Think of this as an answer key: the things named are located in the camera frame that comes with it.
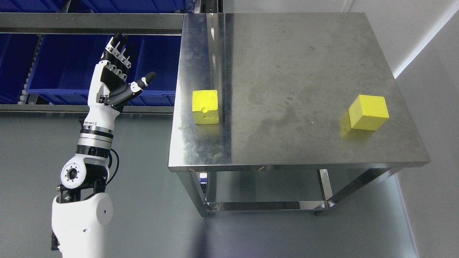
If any yellow foam cube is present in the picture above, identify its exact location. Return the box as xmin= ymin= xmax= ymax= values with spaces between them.
xmin=349 ymin=95 xmax=389 ymax=131

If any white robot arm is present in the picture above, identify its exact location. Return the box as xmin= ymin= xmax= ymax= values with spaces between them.
xmin=51 ymin=113 xmax=116 ymax=258

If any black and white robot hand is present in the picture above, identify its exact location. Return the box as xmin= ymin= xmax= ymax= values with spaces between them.
xmin=82 ymin=32 xmax=156 ymax=130

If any stainless steel table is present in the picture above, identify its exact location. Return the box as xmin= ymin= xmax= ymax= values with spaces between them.
xmin=168 ymin=13 xmax=430 ymax=217

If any blue plastic bin upper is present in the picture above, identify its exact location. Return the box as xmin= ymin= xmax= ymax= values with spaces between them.
xmin=83 ymin=0 xmax=185 ymax=13

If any yellow foam block with notch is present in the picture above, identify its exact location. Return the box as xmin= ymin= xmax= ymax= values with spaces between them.
xmin=191 ymin=90 xmax=219 ymax=125

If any metal shelf rack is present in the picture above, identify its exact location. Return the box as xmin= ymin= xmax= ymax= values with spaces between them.
xmin=0 ymin=0 xmax=223 ymax=115

